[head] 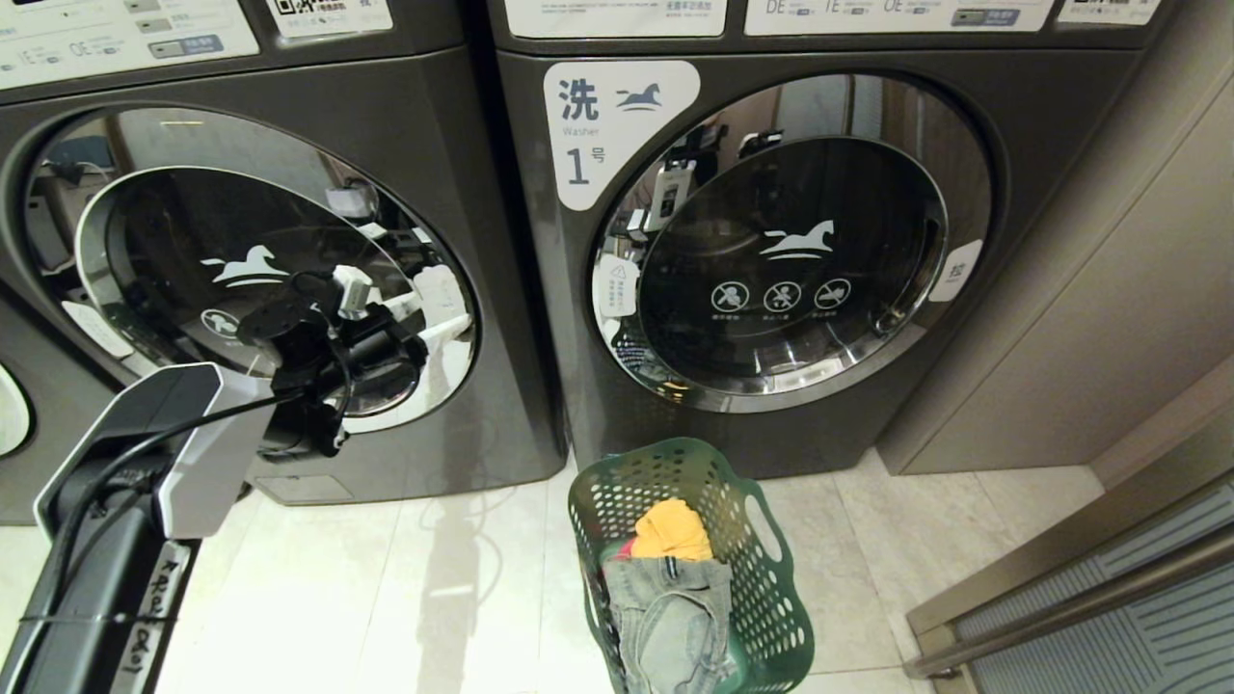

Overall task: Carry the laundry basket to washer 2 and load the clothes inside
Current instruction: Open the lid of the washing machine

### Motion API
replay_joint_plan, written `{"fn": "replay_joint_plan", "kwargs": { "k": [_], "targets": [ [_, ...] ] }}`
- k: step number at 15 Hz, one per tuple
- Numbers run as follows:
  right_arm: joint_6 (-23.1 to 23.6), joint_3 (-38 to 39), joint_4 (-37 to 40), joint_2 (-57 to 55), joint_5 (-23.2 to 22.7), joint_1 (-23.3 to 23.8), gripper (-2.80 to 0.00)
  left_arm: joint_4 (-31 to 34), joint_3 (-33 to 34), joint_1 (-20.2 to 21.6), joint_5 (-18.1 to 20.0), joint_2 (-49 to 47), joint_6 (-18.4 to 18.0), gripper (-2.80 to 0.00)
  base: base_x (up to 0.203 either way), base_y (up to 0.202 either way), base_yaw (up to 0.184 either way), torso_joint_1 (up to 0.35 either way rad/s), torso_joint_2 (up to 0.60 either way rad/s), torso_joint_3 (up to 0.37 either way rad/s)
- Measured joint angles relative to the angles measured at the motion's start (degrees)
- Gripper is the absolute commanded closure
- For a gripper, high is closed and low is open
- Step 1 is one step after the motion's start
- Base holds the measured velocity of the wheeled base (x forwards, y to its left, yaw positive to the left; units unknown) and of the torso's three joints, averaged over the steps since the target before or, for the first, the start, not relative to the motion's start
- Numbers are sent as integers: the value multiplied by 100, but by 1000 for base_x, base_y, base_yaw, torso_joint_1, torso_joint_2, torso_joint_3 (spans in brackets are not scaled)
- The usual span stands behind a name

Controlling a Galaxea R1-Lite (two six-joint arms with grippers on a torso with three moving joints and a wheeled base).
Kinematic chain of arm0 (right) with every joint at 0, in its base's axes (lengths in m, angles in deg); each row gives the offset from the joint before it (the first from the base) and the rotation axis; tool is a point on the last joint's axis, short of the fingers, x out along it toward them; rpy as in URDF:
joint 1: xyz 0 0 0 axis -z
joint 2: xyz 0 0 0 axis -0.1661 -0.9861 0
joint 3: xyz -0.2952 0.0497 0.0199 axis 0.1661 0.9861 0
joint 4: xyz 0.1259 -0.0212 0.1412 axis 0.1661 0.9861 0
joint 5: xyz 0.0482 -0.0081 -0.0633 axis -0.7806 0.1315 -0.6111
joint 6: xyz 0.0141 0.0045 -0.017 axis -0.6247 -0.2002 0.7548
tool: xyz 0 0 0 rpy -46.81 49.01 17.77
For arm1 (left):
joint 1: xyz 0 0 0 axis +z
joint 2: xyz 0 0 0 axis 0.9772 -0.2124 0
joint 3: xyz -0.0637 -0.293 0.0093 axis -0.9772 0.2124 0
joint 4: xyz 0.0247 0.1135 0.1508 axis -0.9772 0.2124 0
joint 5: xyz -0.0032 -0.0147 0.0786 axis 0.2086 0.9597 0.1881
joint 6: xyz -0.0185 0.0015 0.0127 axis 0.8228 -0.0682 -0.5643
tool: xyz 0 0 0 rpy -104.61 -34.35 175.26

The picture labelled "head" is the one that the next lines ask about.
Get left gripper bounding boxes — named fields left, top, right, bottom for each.
left=333, top=264, right=476, bottom=407

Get round glass washer door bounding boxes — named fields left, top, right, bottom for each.
left=590, top=73, right=994, bottom=414
left=21, top=106, right=480, bottom=435

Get green plastic laundry basket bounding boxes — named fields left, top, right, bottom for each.
left=567, top=438, right=817, bottom=694

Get dark grey washing machine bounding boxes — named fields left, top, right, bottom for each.
left=0, top=0, right=568, bottom=526
left=485, top=0, right=1187, bottom=480

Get white number sticker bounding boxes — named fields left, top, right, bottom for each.
left=543, top=60, right=702, bottom=212

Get yellow garment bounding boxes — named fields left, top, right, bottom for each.
left=630, top=498, right=714, bottom=563

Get grey denim garment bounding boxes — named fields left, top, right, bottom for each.
left=602, top=555, right=739, bottom=694

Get dark grey appliance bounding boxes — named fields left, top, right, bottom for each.
left=0, top=285, right=131, bottom=527

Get brown cabinet panel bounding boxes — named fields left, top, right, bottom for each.
left=875, top=0, right=1234, bottom=477

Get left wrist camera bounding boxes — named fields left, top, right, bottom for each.
left=332, top=264, right=376, bottom=321

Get metal door frame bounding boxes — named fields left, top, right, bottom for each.
left=902, top=405, right=1234, bottom=694

